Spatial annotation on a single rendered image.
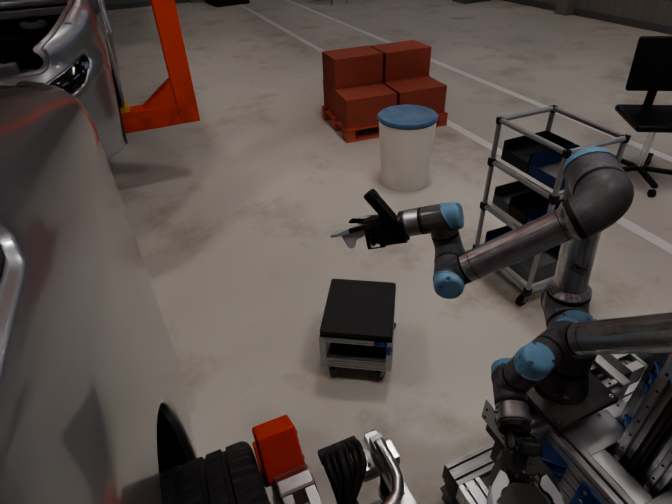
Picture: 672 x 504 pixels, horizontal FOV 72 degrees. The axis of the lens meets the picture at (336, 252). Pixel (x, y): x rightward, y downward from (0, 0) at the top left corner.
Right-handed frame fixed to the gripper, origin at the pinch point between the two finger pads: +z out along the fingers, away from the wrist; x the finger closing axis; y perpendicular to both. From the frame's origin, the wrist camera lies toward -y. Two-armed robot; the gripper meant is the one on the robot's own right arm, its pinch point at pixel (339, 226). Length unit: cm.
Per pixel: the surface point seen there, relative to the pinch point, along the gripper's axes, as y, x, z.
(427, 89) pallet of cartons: -44, 375, 41
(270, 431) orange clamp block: 23, -62, -5
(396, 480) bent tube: 42, -51, -22
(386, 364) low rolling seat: 85, 66, 25
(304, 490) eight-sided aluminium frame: 31, -66, -12
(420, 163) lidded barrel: 14, 253, 34
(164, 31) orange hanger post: -129, 185, 186
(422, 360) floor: 98, 90, 15
